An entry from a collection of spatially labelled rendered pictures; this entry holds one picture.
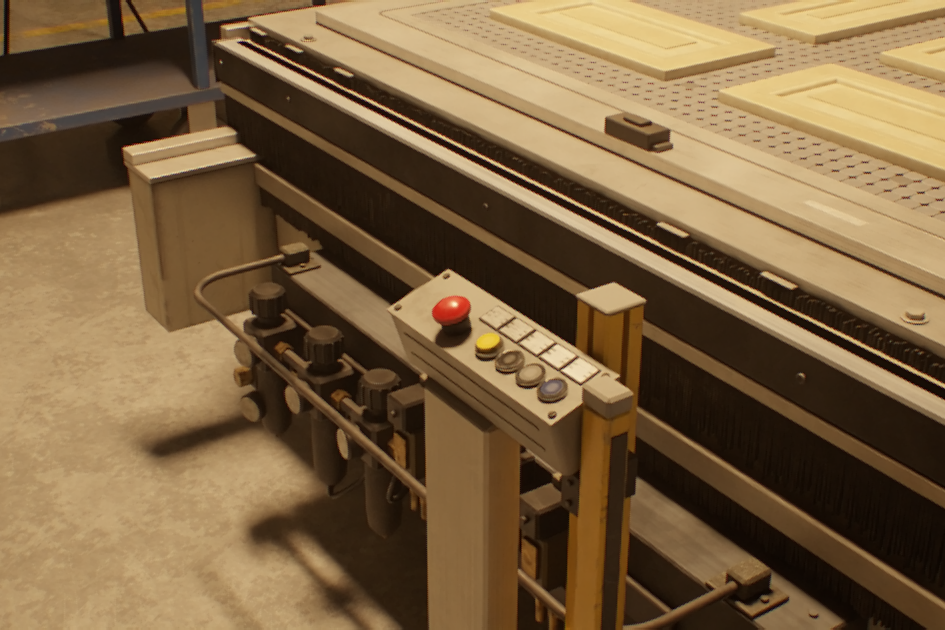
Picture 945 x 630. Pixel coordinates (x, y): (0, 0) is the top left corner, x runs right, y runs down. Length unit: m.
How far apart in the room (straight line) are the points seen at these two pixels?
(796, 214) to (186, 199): 1.29
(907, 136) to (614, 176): 0.43
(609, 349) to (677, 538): 0.52
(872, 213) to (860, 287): 0.17
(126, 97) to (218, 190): 1.57
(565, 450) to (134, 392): 1.99
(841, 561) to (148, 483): 1.59
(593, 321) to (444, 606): 0.43
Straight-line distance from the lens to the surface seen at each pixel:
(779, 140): 2.02
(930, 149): 1.98
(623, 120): 1.98
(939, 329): 1.56
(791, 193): 1.82
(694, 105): 2.15
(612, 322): 1.25
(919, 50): 2.47
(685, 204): 1.82
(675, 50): 2.39
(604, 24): 2.53
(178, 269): 2.67
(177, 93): 4.19
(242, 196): 2.68
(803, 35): 2.54
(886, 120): 2.08
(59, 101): 4.20
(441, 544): 1.50
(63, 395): 3.16
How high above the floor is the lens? 1.53
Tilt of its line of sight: 27 degrees down
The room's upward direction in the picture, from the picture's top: straight up
